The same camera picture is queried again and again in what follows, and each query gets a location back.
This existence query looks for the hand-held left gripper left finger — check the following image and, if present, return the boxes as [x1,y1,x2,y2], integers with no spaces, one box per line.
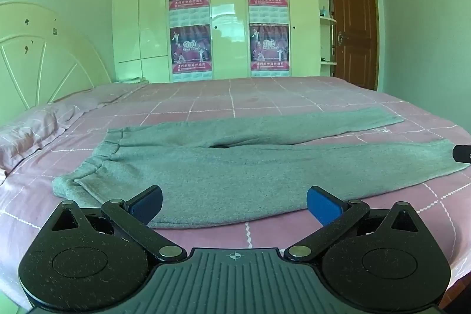
[49,185,188,263]

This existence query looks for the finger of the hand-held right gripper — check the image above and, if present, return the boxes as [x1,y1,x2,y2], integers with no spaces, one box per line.
[452,144,471,165]

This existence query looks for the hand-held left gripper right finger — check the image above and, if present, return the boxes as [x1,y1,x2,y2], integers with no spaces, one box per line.
[284,185,424,263]

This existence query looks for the grey pants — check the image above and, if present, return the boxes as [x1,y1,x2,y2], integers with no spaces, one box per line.
[52,107,470,229]

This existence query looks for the pink pillow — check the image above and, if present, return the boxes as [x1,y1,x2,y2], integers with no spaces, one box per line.
[0,104,69,173]

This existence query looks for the pink checked bed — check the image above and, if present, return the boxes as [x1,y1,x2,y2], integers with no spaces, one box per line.
[0,76,471,311]

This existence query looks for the brown wooden door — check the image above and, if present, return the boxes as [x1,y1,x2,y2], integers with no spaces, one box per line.
[327,0,379,91]

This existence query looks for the cream corner shelf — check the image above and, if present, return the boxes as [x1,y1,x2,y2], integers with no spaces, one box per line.
[313,0,338,78]

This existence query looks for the cream headboard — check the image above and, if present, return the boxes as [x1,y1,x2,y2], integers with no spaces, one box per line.
[0,1,113,126]

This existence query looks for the cream glossy wardrobe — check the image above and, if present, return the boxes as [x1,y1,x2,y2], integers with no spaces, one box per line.
[112,0,321,84]

